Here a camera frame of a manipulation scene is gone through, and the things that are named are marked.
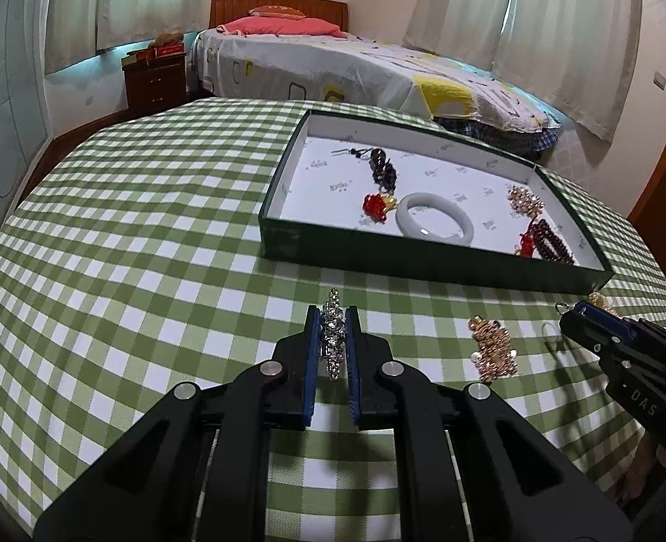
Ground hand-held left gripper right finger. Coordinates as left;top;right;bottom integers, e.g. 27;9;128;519
344;305;633;542

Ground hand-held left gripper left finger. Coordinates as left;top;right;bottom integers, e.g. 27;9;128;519
33;305;319;542

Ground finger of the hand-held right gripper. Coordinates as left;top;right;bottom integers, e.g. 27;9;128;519
559;312;642;365
571;302;650;335

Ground small gold earring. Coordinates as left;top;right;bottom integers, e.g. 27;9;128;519
587;292;622;317

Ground silver rhinestone brooch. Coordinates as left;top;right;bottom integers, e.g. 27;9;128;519
319;288;346;380

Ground dark wooden bead bracelet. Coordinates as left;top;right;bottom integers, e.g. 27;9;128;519
530;217;577;265

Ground red tassel charm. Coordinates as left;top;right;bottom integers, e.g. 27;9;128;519
514;220;543;256

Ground green shallow cardboard box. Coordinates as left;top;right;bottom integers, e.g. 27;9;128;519
258;110;616;294

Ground round pearl gold brooch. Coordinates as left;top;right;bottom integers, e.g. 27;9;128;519
507;183;544;216

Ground red knot gold charm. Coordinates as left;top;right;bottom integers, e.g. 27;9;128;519
362;192;400;225

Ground pale jade bangle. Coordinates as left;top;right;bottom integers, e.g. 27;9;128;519
395;192;475;246

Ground black beaded pendant cord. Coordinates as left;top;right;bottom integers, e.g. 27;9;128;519
333;147;399;193

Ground person's right hand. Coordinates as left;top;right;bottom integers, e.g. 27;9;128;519
620;435;666;512

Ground blue plaid bed skirt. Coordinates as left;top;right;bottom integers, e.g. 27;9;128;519
435;116;560;162

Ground patterned white bed sheet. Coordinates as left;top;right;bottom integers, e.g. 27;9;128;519
189;28;563;136

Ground dark wooden nightstand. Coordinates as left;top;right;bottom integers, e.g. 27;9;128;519
121;53;188;117

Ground pink pillow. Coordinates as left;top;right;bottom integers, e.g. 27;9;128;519
216;16;348;38

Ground narrow white curtain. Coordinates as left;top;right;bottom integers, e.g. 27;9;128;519
45;0;111;74
403;0;517;71

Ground orange cushion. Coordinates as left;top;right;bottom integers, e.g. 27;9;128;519
248;5;305;19

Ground wooden bed headboard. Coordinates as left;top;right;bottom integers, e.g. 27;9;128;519
209;0;349;32

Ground frosted glass wardrobe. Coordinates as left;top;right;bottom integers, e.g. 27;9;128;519
0;0;57;238

